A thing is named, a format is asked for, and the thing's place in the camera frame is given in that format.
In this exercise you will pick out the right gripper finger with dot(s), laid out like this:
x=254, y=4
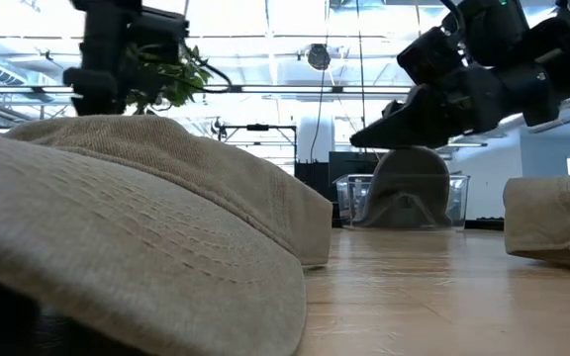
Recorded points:
x=413, y=123
x=395, y=106

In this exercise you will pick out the dark grey baseball cap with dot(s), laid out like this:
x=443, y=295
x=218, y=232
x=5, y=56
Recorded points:
x=408, y=173

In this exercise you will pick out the beige cotton baseball cap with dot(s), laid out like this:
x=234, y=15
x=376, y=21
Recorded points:
x=141, y=222
x=552, y=217

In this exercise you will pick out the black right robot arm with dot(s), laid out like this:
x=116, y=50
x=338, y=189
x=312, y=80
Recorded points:
x=562, y=39

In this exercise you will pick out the black computer monitor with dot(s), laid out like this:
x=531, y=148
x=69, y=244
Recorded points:
x=354, y=163

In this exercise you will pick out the green potted plant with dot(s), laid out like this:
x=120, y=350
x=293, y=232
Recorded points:
x=186, y=84

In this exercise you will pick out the clear plastic container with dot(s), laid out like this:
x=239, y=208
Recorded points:
x=347, y=198

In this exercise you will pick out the long ceiling light bar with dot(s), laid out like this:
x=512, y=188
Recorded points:
x=290, y=89

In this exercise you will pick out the black equipment box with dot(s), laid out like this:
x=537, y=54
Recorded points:
x=312, y=180

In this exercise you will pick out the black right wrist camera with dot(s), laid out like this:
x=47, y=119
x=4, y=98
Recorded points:
x=428, y=54

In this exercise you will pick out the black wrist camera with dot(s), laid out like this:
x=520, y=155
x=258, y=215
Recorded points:
x=161, y=29
x=428, y=54

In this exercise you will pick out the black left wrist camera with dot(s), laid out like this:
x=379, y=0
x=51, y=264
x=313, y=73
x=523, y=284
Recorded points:
x=161, y=29

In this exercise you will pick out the black table edge rail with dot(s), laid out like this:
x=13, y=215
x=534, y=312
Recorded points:
x=485, y=223

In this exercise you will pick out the black metal stand frame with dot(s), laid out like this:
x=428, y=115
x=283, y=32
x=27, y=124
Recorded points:
x=257, y=127

